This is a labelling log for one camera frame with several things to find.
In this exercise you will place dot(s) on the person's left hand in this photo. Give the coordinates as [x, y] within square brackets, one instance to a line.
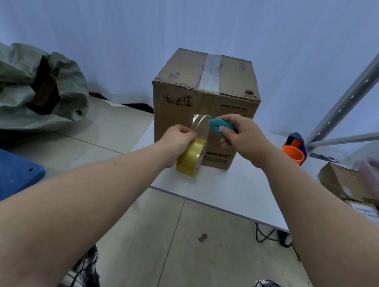
[175, 143]

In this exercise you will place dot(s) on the person's right hand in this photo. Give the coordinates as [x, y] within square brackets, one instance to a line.
[247, 139]

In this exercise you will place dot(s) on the person's left fingers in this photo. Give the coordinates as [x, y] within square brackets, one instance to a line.
[187, 135]

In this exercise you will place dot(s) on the person's right thumb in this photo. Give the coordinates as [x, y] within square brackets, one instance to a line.
[229, 135]

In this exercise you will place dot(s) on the teal box cutter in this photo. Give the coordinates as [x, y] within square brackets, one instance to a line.
[218, 125]

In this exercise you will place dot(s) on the yellow packing tape roll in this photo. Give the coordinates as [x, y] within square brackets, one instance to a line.
[191, 157]

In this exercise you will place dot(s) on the person's left forearm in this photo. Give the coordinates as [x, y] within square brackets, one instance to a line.
[59, 216]

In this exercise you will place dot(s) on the person's right forearm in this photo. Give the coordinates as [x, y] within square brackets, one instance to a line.
[327, 235]

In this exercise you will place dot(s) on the brown cardboard box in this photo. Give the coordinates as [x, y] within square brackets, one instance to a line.
[195, 82]

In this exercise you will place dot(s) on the orange tape dispenser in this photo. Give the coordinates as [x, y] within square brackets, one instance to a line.
[295, 148]

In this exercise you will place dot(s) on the small cardboard box with label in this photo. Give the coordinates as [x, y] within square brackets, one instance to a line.
[355, 194]

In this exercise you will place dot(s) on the green woven sack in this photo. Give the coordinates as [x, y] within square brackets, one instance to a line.
[21, 88]

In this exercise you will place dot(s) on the grey metal shelf frame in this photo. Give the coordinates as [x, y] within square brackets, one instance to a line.
[361, 98]

